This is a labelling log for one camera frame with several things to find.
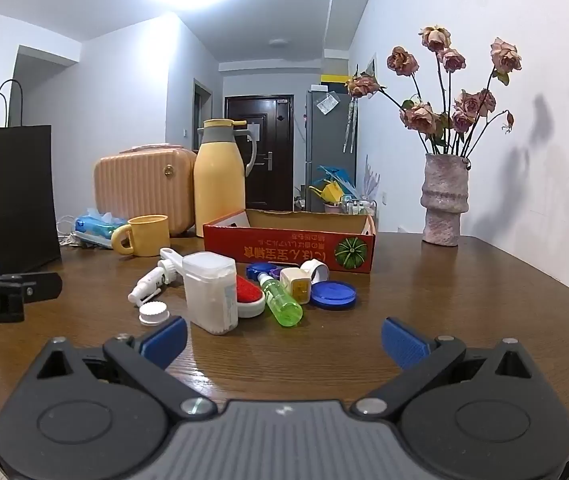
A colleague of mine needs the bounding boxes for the pink textured vase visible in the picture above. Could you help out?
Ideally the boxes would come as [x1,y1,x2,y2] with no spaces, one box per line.
[419,153,472,248]

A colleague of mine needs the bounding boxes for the hanging folded umbrella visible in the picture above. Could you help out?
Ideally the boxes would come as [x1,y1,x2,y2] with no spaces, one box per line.
[343,97,361,154]

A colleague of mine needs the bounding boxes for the small beige bottle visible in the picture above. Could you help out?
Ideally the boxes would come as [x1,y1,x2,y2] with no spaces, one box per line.
[279,267,312,305]

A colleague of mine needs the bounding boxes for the dark entrance door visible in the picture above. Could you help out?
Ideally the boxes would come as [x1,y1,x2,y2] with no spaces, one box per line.
[224,94,296,213]

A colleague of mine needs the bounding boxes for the black wire storage cart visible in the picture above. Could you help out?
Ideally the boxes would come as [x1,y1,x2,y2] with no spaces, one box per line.
[339,197,378,217]

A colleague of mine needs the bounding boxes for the bunch of dried roses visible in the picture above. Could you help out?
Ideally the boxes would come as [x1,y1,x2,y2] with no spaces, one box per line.
[347,24,523,159]

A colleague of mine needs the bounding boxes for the green plastic bottle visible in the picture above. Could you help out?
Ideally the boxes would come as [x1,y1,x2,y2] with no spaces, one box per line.
[257,271,304,329]

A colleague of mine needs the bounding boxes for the white ridged cap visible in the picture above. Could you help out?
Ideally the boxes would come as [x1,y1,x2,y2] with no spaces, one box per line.
[139,301,172,329]

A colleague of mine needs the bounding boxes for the white spray bottle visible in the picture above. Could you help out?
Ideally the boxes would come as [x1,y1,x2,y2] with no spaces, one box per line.
[128,261,178,309]

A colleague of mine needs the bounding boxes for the purple feather decoration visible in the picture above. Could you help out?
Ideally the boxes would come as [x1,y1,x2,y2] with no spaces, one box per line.
[365,155,383,201]

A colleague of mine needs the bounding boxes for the red brush with white handle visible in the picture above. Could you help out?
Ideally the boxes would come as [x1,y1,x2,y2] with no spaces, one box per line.
[158,247,267,319]

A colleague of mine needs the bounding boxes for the blue round lid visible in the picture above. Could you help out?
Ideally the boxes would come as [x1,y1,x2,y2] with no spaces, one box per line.
[311,280,358,311]

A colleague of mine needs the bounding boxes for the yellow mug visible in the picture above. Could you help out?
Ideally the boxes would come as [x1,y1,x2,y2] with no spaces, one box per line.
[111,215,170,258]

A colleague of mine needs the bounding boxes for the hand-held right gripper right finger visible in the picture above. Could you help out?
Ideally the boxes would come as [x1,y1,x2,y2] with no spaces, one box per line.
[349,316,540,421]

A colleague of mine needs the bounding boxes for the white cables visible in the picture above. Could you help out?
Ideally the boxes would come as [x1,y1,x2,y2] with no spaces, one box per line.
[57,215,83,249]

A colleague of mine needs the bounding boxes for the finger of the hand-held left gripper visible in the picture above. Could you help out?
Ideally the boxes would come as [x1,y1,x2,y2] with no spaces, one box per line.
[0,272,63,305]

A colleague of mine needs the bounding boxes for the yellow box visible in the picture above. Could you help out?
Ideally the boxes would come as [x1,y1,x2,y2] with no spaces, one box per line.
[321,73,352,92]

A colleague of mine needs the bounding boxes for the red cardboard box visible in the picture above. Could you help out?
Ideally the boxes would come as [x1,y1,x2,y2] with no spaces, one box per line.
[202,208,377,275]

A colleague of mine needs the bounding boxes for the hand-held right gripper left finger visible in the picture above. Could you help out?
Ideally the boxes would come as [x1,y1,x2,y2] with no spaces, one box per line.
[27,316,215,422]

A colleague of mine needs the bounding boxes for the large white cap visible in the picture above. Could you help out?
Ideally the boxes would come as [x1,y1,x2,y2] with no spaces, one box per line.
[299,259,331,284]

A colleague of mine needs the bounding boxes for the blue tissue pack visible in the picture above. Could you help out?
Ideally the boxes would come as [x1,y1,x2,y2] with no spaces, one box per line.
[74,207,128,249]

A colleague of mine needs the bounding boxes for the pink ribbed suitcase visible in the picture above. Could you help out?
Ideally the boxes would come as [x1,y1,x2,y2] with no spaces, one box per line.
[93,144,198,239]

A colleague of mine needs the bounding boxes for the yellow thermos jug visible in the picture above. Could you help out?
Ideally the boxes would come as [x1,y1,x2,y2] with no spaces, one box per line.
[193,118,258,239]

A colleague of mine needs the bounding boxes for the yellow watering can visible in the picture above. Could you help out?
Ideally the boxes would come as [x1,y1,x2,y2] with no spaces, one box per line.
[315,182,346,206]

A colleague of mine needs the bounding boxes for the clear cotton swab box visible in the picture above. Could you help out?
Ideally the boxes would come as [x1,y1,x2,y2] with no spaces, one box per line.
[182,252,240,335]

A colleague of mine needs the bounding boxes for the blue plastic frame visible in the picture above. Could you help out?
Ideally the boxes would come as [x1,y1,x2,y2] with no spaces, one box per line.
[317,165,358,196]

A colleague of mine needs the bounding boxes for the blue ridged cap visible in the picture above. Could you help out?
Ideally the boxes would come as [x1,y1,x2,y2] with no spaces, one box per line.
[246,261,279,282]

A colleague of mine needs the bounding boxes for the grey refrigerator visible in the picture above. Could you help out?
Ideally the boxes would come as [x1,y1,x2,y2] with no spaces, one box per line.
[305,87,358,213]

